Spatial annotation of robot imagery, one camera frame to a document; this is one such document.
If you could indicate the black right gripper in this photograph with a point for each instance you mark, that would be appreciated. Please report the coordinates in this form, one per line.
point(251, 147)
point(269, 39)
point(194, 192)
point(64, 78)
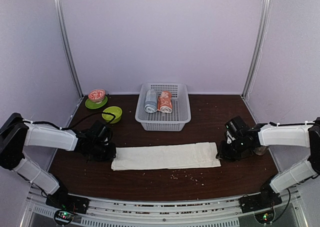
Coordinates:
point(224, 155)

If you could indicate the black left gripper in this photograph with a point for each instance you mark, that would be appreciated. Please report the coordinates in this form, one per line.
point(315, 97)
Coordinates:
point(111, 155)

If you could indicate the cream white towel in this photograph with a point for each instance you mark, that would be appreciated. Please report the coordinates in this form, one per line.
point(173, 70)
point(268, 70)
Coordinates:
point(184, 156)

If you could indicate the white perforated plastic basket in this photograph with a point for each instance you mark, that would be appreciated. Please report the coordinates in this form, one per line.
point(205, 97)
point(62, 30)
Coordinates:
point(159, 121)

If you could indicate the orange bunny pattern towel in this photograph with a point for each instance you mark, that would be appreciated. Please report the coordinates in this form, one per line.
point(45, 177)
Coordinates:
point(164, 104)

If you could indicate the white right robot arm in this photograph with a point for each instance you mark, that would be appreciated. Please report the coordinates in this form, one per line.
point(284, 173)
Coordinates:
point(242, 140)

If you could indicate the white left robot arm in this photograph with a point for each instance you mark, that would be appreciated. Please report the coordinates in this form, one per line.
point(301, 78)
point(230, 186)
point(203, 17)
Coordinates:
point(17, 133)

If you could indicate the cream patterned cup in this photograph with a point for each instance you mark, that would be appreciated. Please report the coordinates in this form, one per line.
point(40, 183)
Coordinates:
point(260, 151)

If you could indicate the green plastic bowl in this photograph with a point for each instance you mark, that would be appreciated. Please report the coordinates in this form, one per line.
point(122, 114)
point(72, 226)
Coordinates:
point(112, 114)

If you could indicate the green plastic plate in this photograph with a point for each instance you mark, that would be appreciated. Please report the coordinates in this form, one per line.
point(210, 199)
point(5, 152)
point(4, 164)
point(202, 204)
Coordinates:
point(89, 104)

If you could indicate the red white patterned bowl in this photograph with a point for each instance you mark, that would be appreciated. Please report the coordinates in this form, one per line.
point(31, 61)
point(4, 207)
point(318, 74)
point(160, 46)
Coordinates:
point(97, 95)

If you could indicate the rolled light blue towel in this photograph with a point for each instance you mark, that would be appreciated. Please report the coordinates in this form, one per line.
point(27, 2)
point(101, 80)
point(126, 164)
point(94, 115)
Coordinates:
point(151, 101)

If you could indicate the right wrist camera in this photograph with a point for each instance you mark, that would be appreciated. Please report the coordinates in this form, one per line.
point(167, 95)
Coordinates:
point(229, 137)

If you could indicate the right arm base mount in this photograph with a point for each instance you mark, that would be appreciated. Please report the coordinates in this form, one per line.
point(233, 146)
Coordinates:
point(262, 204)

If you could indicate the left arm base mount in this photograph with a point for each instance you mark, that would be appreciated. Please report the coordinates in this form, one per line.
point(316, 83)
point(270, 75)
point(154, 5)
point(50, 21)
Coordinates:
point(68, 206)

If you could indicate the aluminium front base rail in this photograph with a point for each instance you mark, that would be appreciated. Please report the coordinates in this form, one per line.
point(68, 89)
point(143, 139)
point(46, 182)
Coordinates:
point(218, 212)

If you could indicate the right aluminium frame post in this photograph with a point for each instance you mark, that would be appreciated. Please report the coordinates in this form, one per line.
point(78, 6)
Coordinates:
point(257, 52)

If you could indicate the aluminium frame post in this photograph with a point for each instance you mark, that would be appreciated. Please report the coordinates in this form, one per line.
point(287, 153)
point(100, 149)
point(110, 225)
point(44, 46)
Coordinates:
point(67, 47)
point(257, 52)

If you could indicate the left aluminium frame post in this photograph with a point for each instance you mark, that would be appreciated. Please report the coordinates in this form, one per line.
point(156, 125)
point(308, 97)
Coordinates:
point(67, 47)

